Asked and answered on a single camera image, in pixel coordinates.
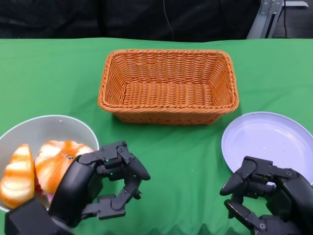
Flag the black backdrop cloth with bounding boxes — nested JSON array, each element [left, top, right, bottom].
[[0, 0, 261, 42]]

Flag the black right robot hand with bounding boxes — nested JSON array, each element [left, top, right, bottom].
[[219, 156, 313, 235]]

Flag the lavender plate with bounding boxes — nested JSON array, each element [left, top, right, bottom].
[[221, 112, 313, 190]]

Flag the black cable beside stand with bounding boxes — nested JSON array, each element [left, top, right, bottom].
[[283, 4, 289, 39]]

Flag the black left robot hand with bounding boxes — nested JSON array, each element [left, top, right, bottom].
[[48, 141, 151, 228]]

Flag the pale green bowl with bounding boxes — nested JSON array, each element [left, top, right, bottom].
[[0, 115, 100, 213]]

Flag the orange wicker basket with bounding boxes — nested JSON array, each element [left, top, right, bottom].
[[97, 48, 240, 125]]

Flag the oblong orange striped bread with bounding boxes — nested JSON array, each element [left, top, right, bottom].
[[0, 143, 35, 209]]

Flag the round orange striped bread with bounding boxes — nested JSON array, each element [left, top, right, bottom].
[[34, 140, 95, 194]]

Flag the grey metal stand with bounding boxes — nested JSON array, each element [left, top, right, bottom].
[[246, 0, 309, 39]]

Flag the green tablecloth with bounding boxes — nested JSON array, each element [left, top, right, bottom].
[[0, 37, 313, 235]]

